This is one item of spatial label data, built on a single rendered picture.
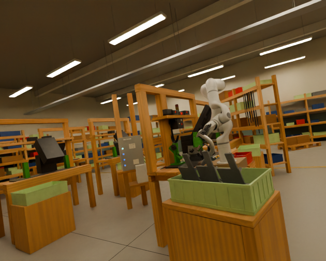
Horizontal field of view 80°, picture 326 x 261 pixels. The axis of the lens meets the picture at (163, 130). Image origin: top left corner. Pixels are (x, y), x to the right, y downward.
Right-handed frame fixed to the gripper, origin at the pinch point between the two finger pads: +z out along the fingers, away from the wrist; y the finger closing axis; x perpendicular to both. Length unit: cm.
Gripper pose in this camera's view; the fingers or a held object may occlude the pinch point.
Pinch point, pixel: (202, 134)
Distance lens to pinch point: 139.3
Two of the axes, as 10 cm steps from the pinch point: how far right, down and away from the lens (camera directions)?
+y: 2.2, -7.2, -6.6
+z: -6.3, 4.1, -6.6
